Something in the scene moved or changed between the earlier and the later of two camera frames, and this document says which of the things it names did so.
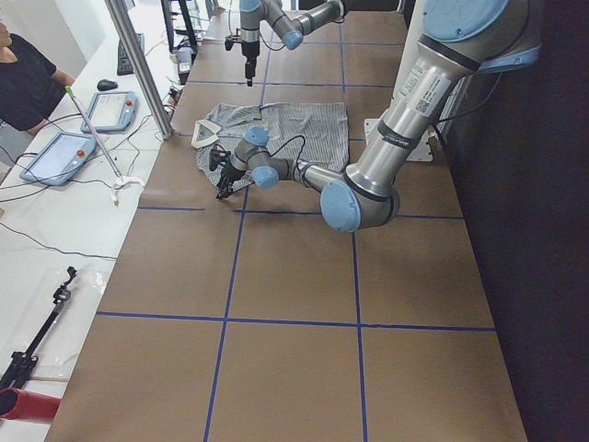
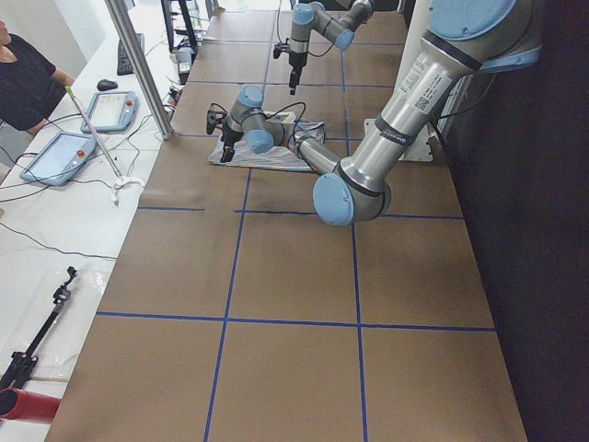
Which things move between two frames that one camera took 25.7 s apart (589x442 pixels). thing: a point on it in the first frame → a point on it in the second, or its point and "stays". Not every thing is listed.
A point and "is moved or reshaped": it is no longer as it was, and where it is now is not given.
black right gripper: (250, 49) → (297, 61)
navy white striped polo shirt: (312, 132) is moved or reshaped
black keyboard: (124, 66) stays
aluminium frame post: (121, 14) stays
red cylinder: (27, 405) stays
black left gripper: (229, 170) → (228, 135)
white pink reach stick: (121, 180) stays
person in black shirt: (30, 87) stays
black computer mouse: (105, 85) stays
